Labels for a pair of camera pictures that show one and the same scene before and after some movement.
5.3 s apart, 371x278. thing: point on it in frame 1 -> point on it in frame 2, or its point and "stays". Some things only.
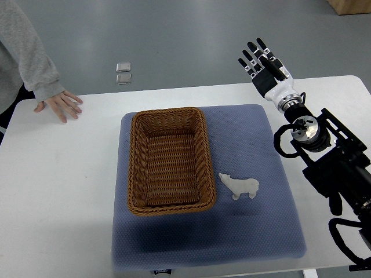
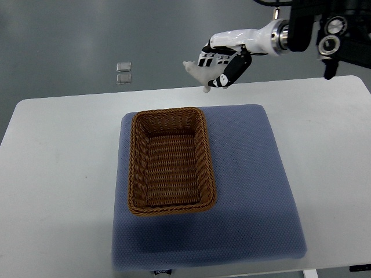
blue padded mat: x=254 y=216 stays
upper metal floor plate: x=122 y=67 stays
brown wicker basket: x=170 y=168 stays
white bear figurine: x=240 y=186 -> x=204 y=75
